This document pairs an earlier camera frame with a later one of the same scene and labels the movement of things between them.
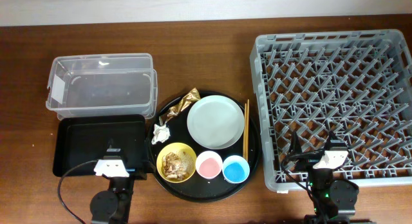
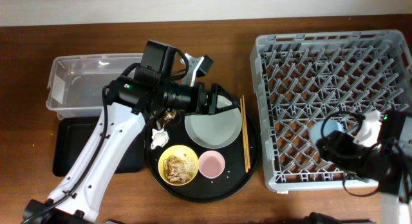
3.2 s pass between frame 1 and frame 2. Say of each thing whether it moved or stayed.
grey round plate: stayed
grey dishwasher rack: stayed
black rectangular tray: stayed
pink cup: stayed
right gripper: moved
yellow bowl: stayed
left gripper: moved
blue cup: moved
